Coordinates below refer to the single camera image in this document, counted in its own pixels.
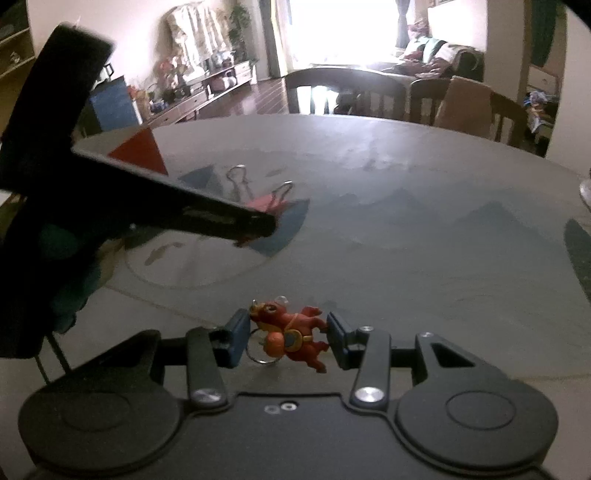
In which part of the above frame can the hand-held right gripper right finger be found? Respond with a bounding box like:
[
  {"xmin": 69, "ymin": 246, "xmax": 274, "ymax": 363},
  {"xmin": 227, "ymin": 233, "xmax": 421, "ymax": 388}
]
[{"xmin": 327, "ymin": 311, "xmax": 497, "ymax": 411}]

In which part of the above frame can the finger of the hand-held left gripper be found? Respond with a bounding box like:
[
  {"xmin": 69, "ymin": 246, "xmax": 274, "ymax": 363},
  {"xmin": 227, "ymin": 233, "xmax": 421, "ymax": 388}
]
[
  {"xmin": 152, "ymin": 178, "xmax": 278, "ymax": 228},
  {"xmin": 134, "ymin": 216, "xmax": 276, "ymax": 245}
]

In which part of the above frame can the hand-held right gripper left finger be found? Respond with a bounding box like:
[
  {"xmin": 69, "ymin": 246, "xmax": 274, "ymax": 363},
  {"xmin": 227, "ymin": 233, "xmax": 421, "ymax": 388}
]
[{"xmin": 95, "ymin": 308, "xmax": 251, "ymax": 409}]

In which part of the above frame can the orange toy keychain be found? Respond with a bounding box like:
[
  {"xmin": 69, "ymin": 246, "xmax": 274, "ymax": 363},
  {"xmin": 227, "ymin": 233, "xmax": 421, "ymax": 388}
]
[{"xmin": 247, "ymin": 298, "xmax": 331, "ymax": 374}]

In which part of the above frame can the red binder clip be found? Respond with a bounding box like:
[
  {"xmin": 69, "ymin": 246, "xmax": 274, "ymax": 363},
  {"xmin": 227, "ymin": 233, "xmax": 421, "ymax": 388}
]
[{"xmin": 226, "ymin": 165, "xmax": 294, "ymax": 217}]

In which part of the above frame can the orange cardboard box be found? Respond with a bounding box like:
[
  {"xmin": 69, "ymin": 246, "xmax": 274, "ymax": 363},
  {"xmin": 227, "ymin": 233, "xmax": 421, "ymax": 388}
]
[{"xmin": 108, "ymin": 127, "xmax": 170, "ymax": 176}]

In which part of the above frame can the blue cabinet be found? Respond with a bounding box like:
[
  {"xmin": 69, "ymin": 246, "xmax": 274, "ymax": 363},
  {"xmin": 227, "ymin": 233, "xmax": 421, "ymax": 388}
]
[{"xmin": 88, "ymin": 76, "xmax": 142, "ymax": 135}]

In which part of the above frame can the wooden shelf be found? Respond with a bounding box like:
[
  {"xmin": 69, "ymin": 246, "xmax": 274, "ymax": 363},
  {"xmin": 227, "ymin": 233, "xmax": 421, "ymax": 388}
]
[{"xmin": 0, "ymin": 0, "xmax": 36, "ymax": 94}]

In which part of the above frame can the wooden television cabinet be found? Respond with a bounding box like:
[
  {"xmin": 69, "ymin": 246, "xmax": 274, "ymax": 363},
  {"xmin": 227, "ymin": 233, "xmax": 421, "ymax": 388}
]
[{"xmin": 142, "ymin": 60, "xmax": 257, "ymax": 128}]

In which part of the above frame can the cloth-covered television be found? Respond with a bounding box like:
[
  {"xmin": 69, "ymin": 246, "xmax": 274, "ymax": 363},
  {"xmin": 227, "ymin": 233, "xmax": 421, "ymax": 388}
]
[{"xmin": 165, "ymin": 2, "xmax": 232, "ymax": 70}]

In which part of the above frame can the grey curtain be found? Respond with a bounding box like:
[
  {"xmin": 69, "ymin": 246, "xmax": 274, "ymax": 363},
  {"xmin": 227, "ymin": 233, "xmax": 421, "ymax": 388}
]
[
  {"xmin": 265, "ymin": 0, "xmax": 290, "ymax": 79},
  {"xmin": 394, "ymin": 0, "xmax": 413, "ymax": 48}
]

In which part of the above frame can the wooden dining chair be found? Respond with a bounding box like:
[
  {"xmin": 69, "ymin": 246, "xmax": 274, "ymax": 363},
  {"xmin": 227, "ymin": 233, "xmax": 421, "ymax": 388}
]
[
  {"xmin": 409, "ymin": 76, "xmax": 530, "ymax": 149},
  {"xmin": 285, "ymin": 66, "xmax": 407, "ymax": 122}
]

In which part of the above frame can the potted plant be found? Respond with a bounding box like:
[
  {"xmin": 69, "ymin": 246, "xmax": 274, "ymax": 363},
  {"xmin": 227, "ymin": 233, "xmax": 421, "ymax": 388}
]
[{"xmin": 228, "ymin": 4, "xmax": 253, "ymax": 61}]

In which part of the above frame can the pink quilt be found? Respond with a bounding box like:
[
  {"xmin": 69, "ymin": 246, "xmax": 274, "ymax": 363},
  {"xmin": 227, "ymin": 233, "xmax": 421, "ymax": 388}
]
[{"xmin": 413, "ymin": 60, "xmax": 456, "ymax": 82}]

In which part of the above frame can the sofa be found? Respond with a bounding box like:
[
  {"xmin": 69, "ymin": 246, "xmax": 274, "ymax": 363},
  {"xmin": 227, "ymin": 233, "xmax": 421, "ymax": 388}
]
[{"xmin": 383, "ymin": 34, "xmax": 486, "ymax": 85}]

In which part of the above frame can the bed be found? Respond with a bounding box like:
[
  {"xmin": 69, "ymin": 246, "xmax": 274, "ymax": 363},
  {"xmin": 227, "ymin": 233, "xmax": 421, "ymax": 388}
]
[{"xmin": 523, "ymin": 65, "xmax": 562, "ymax": 140}]

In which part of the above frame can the teal curtain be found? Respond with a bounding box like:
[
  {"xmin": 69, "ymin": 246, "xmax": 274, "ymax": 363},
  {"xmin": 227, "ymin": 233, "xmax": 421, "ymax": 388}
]
[{"xmin": 529, "ymin": 0, "xmax": 567, "ymax": 68}]

